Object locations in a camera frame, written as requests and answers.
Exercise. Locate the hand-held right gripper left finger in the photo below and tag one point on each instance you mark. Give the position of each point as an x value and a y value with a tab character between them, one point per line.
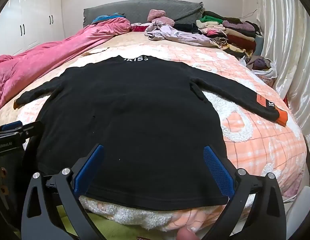
90	170

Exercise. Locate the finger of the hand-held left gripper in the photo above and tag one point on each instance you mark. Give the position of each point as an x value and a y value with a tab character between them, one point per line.
32	128
12	125

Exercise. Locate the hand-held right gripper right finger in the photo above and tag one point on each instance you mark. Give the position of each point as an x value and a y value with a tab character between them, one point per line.
217	170

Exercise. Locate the black sweater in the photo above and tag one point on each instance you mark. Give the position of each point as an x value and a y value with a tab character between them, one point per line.
132	117

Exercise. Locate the white bag of clothes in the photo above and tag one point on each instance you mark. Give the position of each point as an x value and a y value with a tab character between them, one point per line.
268	72

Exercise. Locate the pile of folded clothes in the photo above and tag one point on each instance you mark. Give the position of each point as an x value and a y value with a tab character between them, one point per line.
235	32

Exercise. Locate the person's right hand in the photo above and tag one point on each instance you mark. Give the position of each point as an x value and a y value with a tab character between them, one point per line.
186	233

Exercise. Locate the orange plaid fleece blanket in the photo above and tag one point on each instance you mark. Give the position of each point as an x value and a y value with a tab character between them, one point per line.
257	142

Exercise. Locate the pink quilt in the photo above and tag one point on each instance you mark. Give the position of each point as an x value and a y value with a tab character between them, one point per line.
45	60

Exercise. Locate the red bedside item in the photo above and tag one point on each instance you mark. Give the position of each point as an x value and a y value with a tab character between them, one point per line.
286	101

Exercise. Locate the pink patterned basket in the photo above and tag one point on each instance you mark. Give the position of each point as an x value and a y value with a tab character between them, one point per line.
267	81

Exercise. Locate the white wardrobe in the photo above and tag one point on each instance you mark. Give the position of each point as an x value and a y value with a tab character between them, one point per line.
32	12

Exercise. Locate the grey-blue cushion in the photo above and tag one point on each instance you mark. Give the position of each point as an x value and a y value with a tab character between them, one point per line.
258	45

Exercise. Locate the blue cloth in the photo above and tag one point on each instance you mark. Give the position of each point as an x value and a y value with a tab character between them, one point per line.
107	17

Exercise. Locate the lilac garment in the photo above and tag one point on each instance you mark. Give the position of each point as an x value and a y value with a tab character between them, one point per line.
180	36

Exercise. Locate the black cloth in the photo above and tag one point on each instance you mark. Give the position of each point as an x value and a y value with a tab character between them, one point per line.
185	27

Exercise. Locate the white satin curtain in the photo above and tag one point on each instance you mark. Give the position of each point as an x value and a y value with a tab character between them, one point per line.
290	42

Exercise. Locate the red cloth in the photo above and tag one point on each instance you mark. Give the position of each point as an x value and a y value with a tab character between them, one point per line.
140	28

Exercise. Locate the grey padded headboard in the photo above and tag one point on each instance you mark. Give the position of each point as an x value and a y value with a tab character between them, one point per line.
135	10

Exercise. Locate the pink fuzzy garment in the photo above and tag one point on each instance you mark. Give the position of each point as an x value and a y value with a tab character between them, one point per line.
165	21

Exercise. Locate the white bed frame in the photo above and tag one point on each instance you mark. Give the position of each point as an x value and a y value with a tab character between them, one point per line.
300	205

